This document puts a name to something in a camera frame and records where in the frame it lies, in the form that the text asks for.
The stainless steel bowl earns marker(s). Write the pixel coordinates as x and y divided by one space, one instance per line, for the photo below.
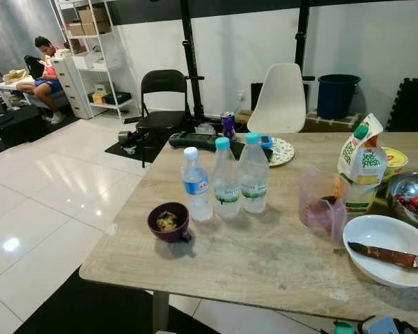
404 182

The yellow Maggi noodle cup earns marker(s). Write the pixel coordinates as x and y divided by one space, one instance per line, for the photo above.
397 167

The black interlocking foam mat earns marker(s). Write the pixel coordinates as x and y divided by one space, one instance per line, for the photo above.
414 108

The Peel Fresh juice carton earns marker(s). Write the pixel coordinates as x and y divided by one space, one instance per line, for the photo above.
362 167

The white oval bowl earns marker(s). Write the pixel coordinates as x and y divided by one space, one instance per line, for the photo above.
390 233

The brown sweet potato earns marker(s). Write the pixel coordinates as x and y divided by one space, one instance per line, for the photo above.
386 255

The dark blue plastic bucket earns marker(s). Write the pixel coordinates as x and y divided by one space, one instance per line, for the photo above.
338 97

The pink plastic measuring jug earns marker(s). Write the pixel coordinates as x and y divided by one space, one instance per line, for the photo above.
313 209

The patterned round plate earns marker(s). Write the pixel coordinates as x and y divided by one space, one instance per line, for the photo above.
282 152

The white plastic shell chair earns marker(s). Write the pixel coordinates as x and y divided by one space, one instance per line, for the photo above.
282 97

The small blue packet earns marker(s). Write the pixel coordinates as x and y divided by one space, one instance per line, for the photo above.
266 141

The black metal stand pole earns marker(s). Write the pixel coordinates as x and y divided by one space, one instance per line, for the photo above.
189 56
302 35

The light wooden dining table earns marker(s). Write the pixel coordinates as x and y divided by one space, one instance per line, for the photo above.
265 257

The purple drink can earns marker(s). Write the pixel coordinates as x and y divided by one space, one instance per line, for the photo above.
228 126

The water bottle blue label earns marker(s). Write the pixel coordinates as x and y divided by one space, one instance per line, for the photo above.
196 186

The black remote controller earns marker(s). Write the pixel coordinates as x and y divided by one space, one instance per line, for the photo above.
195 140

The black folding chair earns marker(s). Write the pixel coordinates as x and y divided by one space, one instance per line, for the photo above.
164 82

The dark purple mug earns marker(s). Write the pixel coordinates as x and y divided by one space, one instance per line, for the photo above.
157 226

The white metal shelf rack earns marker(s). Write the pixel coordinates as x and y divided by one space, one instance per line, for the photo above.
111 106

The white drawer cabinet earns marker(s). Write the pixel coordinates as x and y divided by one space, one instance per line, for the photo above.
73 87

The brown cardboard box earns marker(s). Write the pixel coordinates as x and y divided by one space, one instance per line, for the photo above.
90 29
94 15

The black floor mat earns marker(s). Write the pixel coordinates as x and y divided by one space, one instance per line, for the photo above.
90 309

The seated person red shirt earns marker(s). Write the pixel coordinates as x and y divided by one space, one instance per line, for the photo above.
49 66

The black suitcase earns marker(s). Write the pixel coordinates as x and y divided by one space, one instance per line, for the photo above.
21 125

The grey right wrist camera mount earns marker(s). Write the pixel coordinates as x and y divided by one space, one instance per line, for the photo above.
380 325

